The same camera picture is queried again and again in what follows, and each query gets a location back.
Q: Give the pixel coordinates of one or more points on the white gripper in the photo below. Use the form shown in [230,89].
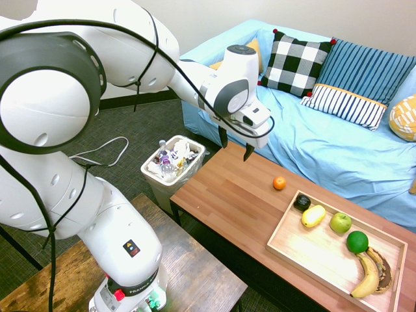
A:
[263,133]

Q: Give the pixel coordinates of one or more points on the orange tangerine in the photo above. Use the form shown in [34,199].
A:
[279,183]

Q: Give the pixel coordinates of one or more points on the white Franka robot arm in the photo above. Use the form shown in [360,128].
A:
[107,227]

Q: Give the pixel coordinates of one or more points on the light wooden tray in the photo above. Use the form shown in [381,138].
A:
[312,247]

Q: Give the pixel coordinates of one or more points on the red-brown wooden coffee table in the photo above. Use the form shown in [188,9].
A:
[234,195]

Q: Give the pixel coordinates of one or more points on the crumpled white paper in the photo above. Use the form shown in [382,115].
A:
[182,146]

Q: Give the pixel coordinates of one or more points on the clear plastic water bottle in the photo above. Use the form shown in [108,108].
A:
[165,161]

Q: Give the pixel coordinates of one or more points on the beige trash bin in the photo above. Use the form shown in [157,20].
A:
[165,195]

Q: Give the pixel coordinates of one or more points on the black avocado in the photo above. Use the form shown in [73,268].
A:
[302,202]

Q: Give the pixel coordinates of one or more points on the light blue sofa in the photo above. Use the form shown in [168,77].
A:
[325,152]

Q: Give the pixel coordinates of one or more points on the plain mustard pillow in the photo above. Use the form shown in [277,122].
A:
[255,47]

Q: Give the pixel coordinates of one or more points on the black white checkered pillow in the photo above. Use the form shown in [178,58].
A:
[294,63]

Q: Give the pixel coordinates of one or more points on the yellow lemon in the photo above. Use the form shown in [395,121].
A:
[313,215]

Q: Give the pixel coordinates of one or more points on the white navy striped pillow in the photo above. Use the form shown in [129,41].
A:
[344,105]

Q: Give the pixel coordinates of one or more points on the green apple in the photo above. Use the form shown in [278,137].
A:
[340,222]

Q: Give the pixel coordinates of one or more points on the rustic dark wooden table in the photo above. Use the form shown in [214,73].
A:
[195,269]

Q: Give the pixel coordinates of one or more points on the blue striped pillow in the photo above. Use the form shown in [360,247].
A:
[364,70]

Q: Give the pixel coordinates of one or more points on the dark green lime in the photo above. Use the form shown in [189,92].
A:
[357,241]

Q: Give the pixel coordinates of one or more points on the yellow patterned bolster pillow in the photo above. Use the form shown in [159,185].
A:
[404,118]

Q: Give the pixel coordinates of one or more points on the striped mustard pillow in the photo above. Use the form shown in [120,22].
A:
[413,188]

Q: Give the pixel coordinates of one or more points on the yellow banana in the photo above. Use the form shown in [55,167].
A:
[370,276]

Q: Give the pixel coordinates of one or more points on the brown overripe banana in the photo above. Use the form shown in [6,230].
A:
[385,269]

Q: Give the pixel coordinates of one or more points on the black tripod leg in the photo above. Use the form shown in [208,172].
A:
[19,247]

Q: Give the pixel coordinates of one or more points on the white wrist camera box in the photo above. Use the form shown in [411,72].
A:
[252,117]

